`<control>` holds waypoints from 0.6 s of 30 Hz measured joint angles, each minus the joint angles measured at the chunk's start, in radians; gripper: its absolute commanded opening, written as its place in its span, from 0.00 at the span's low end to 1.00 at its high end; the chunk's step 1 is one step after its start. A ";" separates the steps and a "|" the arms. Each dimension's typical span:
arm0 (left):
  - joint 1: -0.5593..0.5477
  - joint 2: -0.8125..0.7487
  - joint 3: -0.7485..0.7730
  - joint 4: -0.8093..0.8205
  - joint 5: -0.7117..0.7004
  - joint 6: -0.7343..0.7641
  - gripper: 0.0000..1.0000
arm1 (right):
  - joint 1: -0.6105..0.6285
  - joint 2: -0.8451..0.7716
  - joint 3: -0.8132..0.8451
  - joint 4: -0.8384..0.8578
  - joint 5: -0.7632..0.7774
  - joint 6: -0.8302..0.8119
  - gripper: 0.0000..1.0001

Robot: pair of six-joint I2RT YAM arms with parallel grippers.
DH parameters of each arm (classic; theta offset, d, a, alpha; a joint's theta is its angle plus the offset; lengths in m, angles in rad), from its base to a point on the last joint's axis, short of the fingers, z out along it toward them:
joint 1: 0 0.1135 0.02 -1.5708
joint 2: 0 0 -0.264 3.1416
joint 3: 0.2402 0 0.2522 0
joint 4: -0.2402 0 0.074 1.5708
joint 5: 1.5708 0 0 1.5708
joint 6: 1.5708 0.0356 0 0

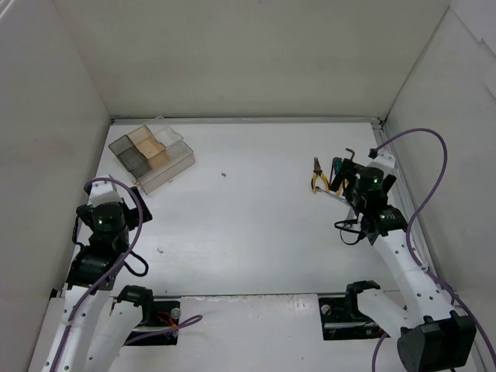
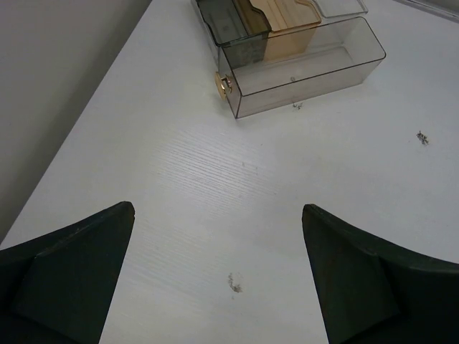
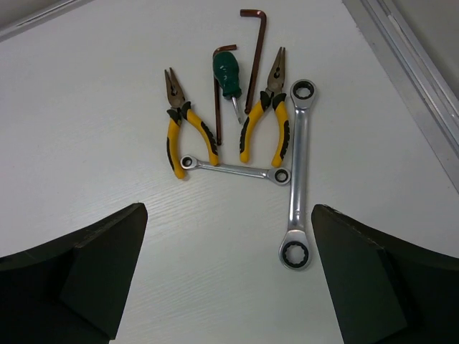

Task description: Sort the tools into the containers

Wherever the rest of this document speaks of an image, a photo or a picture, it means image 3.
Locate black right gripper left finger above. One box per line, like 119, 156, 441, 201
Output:
1, 203, 148, 343

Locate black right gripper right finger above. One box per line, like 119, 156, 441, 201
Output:
311, 204, 458, 343

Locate large silver ratchet wrench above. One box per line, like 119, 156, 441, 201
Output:
278, 79, 318, 271

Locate small silver ratchet wrench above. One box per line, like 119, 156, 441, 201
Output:
180, 156, 291, 186

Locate yellow black pliers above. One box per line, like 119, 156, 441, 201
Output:
164, 68, 220, 181
239, 46, 290, 168

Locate green stubby screwdriver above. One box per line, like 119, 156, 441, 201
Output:
212, 51, 244, 125

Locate short brown hex key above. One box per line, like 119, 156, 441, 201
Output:
212, 44, 237, 146

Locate long brown hex key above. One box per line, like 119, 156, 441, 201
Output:
240, 9, 268, 115

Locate aluminium table edge rail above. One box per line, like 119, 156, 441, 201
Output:
344, 1, 458, 186

